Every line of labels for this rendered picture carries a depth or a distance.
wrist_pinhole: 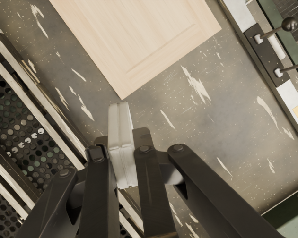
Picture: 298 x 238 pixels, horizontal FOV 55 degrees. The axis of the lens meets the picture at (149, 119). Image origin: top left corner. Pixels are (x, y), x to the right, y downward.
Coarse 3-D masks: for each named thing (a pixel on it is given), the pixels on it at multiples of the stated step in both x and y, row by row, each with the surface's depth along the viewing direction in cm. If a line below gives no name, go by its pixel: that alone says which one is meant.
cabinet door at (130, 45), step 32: (64, 0) 82; (96, 0) 83; (128, 0) 84; (160, 0) 84; (192, 0) 85; (96, 32) 85; (128, 32) 85; (160, 32) 86; (192, 32) 86; (96, 64) 86; (128, 64) 87; (160, 64) 87
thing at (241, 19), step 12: (228, 0) 83; (240, 0) 83; (228, 12) 85; (240, 12) 84; (240, 24) 85; (252, 24) 85; (240, 36) 88; (264, 72) 89; (288, 84) 89; (276, 96) 93; (288, 96) 90; (288, 108) 90
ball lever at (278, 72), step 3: (294, 66) 82; (297, 66) 81; (276, 69) 86; (279, 69) 86; (282, 69) 85; (285, 69) 84; (288, 69) 83; (291, 69) 83; (273, 72) 87; (276, 72) 86; (279, 72) 86; (282, 72) 85; (276, 75) 87; (279, 75) 86
